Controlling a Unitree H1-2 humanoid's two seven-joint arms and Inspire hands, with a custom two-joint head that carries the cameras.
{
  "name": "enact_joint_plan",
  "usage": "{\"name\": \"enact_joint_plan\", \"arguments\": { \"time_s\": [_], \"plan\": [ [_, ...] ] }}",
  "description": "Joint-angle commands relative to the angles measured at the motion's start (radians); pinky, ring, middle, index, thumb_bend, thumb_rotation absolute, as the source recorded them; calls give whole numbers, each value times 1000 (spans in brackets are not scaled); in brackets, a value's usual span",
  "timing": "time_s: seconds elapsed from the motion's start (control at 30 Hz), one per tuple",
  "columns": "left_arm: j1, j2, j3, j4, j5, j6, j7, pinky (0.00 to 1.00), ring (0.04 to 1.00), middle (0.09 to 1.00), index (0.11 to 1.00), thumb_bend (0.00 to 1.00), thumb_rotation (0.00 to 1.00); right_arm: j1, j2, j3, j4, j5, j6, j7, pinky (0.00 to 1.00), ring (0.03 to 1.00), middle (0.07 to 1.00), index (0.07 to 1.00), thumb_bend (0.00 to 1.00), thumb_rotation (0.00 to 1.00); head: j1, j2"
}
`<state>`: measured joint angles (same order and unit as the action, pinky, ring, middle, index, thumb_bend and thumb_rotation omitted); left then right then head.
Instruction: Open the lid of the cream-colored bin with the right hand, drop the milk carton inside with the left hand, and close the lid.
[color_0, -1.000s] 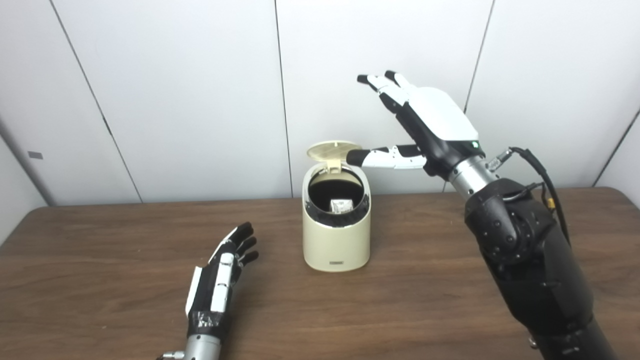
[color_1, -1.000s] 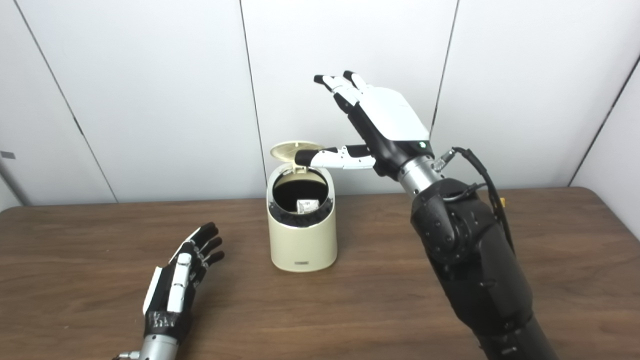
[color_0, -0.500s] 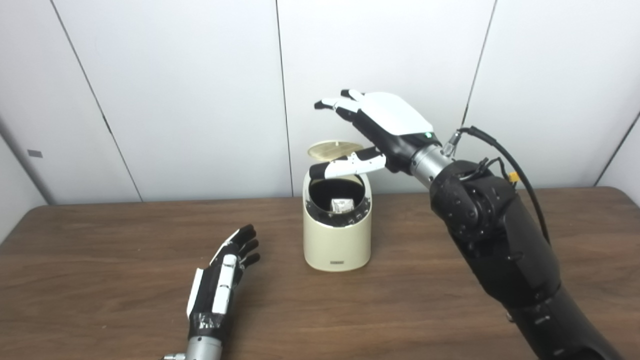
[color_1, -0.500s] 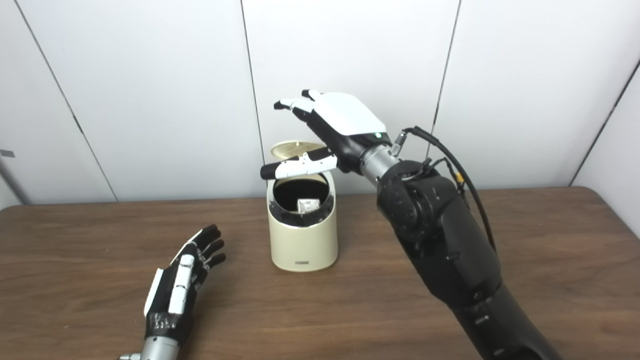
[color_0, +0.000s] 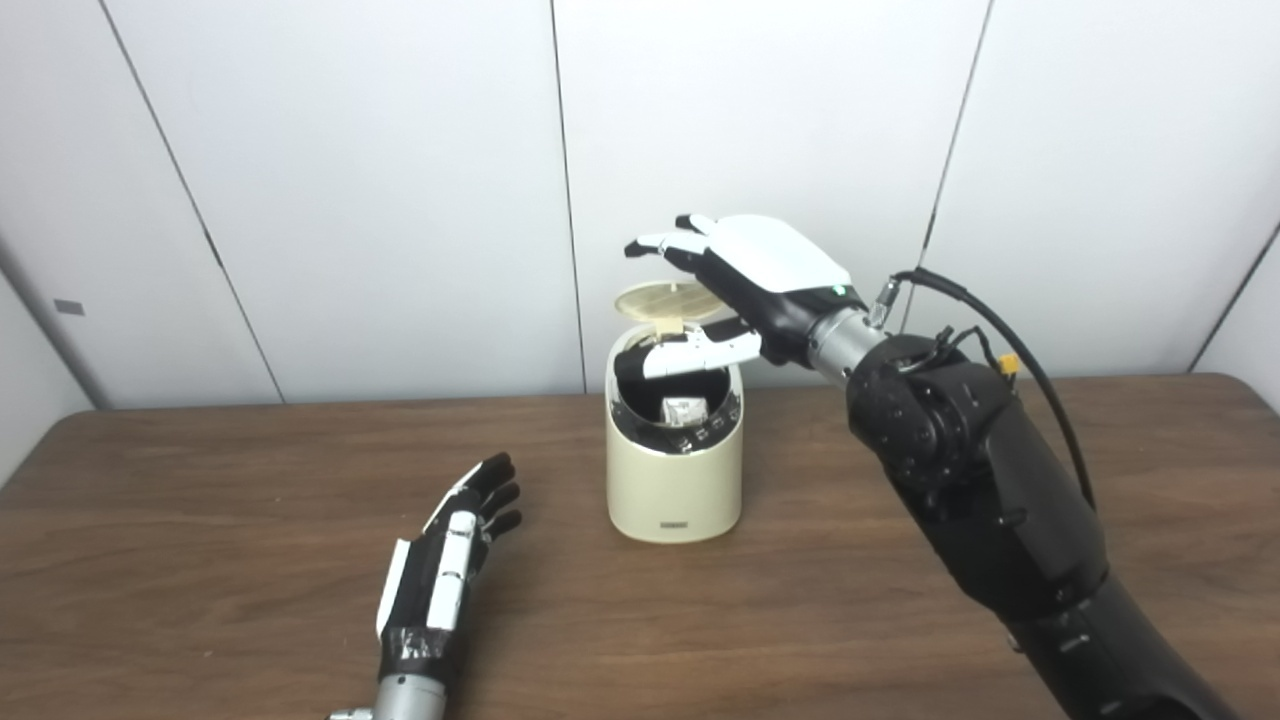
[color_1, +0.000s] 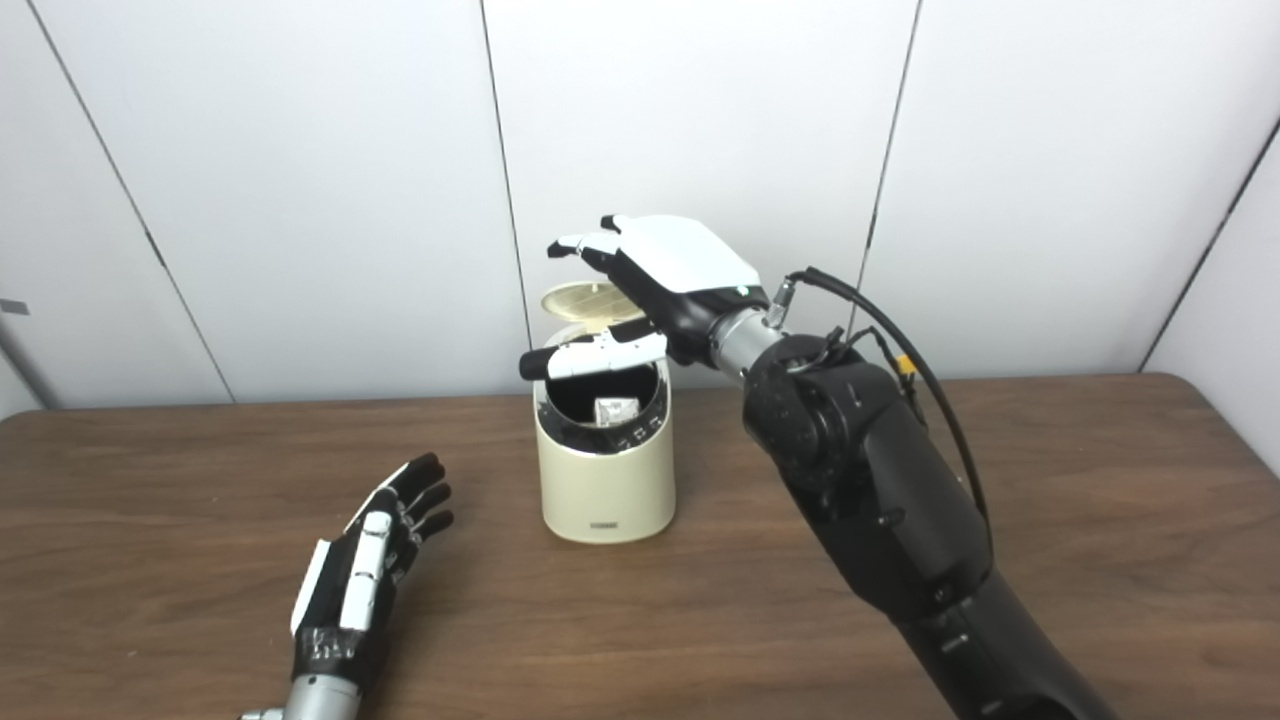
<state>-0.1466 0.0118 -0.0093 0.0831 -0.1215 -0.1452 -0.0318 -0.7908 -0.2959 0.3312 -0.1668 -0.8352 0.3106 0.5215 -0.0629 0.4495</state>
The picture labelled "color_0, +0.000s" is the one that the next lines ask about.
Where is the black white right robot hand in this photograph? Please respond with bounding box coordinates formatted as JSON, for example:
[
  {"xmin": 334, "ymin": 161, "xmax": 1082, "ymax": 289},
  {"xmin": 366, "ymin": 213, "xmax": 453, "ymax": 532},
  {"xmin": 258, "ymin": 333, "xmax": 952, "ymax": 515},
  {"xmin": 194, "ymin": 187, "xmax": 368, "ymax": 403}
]
[{"xmin": 625, "ymin": 213, "xmax": 853, "ymax": 380}]

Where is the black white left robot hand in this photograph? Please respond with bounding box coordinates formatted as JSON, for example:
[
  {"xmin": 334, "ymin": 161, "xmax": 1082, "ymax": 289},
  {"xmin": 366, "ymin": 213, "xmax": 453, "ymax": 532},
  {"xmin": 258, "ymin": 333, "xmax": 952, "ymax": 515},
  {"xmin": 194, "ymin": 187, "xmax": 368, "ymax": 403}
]
[{"xmin": 376, "ymin": 452, "xmax": 523, "ymax": 683}]

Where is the round cream bin lid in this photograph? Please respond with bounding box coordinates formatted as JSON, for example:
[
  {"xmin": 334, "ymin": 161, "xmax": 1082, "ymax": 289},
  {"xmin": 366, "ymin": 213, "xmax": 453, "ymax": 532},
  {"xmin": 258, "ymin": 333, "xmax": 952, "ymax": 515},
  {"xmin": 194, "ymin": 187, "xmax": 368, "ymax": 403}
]
[{"xmin": 612, "ymin": 280, "xmax": 737, "ymax": 337}]

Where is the cream-colored bin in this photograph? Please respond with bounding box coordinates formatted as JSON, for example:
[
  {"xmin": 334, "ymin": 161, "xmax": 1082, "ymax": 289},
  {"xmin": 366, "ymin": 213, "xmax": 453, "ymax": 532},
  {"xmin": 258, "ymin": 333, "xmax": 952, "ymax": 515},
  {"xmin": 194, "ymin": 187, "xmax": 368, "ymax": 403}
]
[{"xmin": 604, "ymin": 280, "xmax": 745, "ymax": 545}]

